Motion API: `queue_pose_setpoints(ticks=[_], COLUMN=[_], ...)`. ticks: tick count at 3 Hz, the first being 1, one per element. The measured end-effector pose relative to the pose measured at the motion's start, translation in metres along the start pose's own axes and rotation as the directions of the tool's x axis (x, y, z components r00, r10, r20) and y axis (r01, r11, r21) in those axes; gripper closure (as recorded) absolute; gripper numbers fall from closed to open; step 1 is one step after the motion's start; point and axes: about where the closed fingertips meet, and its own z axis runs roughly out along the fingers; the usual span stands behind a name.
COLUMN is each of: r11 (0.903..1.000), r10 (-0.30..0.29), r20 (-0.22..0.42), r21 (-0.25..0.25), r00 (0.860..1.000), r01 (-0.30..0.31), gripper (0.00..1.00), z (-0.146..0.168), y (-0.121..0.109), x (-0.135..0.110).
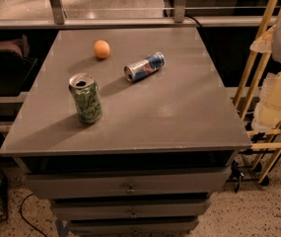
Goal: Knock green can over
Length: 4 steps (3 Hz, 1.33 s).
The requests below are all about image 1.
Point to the blue silver energy drink can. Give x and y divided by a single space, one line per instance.
141 69

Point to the dark chair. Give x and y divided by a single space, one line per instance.
15 66

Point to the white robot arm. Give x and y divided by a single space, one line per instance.
267 112

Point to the orange fruit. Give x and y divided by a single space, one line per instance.
101 49

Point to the green soda can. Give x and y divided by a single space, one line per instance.
84 90

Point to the wooden ladder frame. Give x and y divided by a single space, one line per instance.
262 75

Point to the grey drawer cabinet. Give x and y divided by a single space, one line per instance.
162 145

